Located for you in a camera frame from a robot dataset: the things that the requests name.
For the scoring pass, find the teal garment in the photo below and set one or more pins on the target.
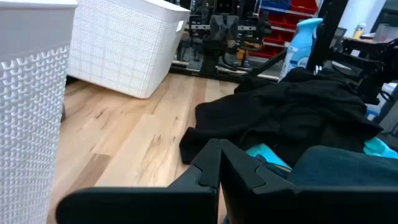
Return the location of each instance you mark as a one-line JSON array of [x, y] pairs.
[[264, 154]]

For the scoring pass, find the black garment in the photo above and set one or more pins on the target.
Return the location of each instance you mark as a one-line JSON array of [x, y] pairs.
[[317, 84], [248, 124]]

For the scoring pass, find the light blue spray bottle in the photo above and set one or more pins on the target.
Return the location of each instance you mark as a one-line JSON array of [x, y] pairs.
[[300, 46]]

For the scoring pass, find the white mesh laundry basket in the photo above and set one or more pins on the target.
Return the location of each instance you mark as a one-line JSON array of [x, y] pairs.
[[124, 46], [28, 109]]

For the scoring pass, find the red bin storage shelf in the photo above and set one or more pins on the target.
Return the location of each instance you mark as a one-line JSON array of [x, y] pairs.
[[280, 20]]

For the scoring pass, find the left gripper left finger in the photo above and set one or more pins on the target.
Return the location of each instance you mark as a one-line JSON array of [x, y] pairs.
[[140, 205]]

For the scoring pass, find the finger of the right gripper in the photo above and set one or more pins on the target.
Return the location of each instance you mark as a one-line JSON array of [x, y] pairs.
[[231, 28], [217, 28]]

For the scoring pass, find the yellow bottle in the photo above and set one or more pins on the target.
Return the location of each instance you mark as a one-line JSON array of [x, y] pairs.
[[359, 31]]

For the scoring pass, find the grey-blue cloth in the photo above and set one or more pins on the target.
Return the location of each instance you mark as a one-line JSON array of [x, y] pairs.
[[342, 168]]

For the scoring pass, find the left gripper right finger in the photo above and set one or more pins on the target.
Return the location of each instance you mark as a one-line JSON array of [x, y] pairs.
[[280, 205]]

